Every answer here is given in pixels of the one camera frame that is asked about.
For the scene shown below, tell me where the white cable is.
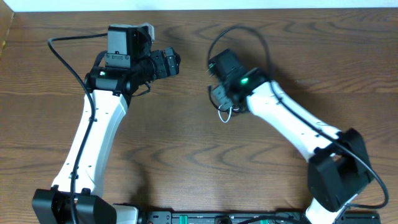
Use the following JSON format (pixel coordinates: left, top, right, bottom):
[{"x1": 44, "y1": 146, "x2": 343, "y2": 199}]
[{"x1": 217, "y1": 104, "x2": 233, "y2": 124}]

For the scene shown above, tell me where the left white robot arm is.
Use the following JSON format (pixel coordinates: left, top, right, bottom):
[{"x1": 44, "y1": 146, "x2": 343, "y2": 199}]
[{"x1": 32, "y1": 23, "x2": 181, "y2": 223}]

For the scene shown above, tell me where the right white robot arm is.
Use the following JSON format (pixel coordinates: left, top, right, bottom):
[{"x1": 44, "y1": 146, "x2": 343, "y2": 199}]
[{"x1": 208, "y1": 49, "x2": 374, "y2": 223}]

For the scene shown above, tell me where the cardboard box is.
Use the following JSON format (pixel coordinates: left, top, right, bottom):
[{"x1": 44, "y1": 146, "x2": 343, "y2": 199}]
[{"x1": 0, "y1": 0, "x2": 14, "y2": 55}]

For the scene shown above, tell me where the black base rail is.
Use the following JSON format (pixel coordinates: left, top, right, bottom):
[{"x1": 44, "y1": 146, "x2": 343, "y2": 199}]
[{"x1": 137, "y1": 210, "x2": 381, "y2": 224}]

